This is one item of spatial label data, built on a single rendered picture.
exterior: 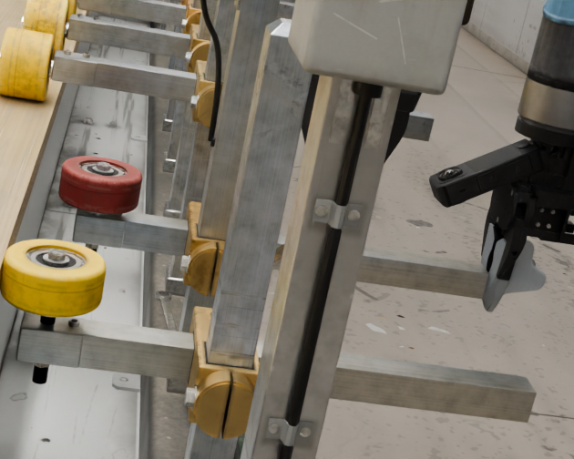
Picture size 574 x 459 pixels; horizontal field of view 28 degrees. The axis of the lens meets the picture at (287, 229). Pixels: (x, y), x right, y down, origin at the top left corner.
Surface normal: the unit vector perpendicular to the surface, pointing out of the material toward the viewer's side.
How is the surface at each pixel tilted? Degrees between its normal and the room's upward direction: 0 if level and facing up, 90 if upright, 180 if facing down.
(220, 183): 90
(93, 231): 90
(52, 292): 90
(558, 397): 0
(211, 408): 90
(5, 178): 0
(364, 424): 0
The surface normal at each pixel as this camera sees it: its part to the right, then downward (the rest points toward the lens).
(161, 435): 0.19, -0.93
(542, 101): -0.63, 0.14
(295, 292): 0.11, 0.35
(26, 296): -0.27, 0.26
